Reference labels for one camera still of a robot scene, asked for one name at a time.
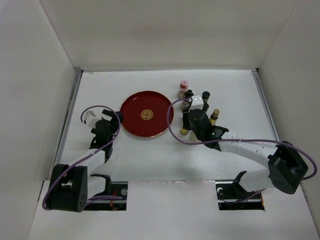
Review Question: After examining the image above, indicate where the gold cap yellow bottle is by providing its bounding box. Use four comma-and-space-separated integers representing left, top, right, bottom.
209, 109, 220, 126

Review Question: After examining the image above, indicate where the black grinder salt jar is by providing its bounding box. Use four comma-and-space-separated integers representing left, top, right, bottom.
183, 89, 194, 104

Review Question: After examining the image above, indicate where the yellow label brown bottle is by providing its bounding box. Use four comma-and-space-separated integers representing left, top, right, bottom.
180, 127, 190, 135

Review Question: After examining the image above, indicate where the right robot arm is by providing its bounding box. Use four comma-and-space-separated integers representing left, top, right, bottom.
182, 109, 308, 198

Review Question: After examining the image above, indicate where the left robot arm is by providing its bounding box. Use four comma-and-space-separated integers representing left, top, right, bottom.
42, 108, 124, 213

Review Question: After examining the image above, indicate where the black cap brown spice jar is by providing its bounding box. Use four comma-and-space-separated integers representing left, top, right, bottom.
202, 102, 209, 113

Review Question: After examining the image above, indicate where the black cap spice bottle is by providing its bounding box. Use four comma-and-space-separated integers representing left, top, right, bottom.
201, 91, 211, 103

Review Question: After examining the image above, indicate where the red round lacquer tray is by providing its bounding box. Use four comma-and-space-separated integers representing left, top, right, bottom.
120, 90, 174, 138

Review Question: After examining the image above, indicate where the pink cap spice jar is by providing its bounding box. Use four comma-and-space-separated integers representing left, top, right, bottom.
177, 80, 189, 99

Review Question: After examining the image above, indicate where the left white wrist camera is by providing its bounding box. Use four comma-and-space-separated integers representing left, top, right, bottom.
84, 110, 101, 128

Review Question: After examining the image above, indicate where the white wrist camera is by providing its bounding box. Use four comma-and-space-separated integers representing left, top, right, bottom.
84, 110, 101, 128
189, 95, 204, 111

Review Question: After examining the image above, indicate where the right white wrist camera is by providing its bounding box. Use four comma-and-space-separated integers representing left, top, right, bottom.
189, 95, 204, 111

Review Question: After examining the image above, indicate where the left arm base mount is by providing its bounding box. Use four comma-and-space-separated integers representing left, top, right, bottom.
84, 181, 129, 211

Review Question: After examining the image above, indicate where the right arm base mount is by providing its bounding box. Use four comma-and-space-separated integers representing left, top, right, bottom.
215, 181, 265, 211

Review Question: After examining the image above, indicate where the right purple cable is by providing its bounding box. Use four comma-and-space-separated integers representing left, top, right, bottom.
166, 98, 318, 203

